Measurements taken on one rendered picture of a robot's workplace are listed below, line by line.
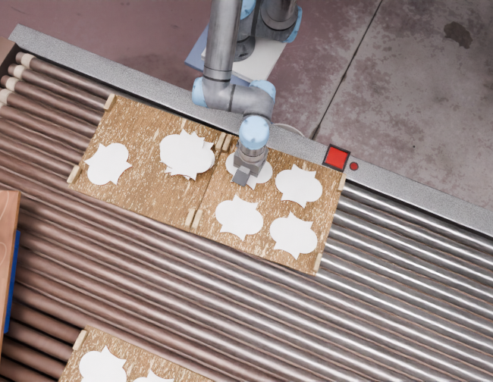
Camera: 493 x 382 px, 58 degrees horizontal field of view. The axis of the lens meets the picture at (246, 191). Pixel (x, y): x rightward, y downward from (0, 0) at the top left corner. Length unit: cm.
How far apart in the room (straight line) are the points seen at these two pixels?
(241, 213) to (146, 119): 45
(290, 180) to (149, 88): 58
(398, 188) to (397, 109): 124
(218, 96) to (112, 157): 45
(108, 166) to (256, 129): 55
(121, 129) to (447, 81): 203
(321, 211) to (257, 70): 56
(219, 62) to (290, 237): 57
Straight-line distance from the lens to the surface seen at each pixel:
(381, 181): 153
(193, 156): 139
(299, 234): 139
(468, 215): 162
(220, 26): 116
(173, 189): 142
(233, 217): 138
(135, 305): 140
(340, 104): 265
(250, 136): 112
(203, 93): 120
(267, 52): 168
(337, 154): 150
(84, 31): 293
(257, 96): 119
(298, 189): 142
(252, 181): 140
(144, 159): 147
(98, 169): 148
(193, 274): 139
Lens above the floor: 230
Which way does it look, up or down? 74 degrees down
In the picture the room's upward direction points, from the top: 9 degrees clockwise
